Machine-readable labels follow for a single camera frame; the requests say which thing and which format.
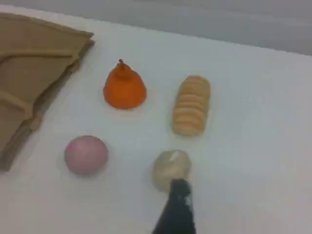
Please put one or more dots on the beige egg yolk pastry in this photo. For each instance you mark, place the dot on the beige egg yolk pastry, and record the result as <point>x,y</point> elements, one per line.
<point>168,168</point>

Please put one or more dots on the pink round bun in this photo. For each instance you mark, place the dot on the pink round bun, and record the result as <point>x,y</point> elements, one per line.
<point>85,156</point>

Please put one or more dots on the striped long bread roll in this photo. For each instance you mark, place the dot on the striped long bread roll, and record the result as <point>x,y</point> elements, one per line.
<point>191,107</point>

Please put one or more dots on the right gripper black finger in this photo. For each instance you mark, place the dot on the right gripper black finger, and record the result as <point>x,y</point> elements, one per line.
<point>176,212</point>

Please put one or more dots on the brown burlap tote bag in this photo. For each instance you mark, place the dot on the brown burlap tote bag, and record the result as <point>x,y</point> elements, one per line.
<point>29,63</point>

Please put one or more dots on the orange toy fruit with stem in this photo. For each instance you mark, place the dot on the orange toy fruit with stem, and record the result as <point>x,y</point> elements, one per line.
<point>124,90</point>

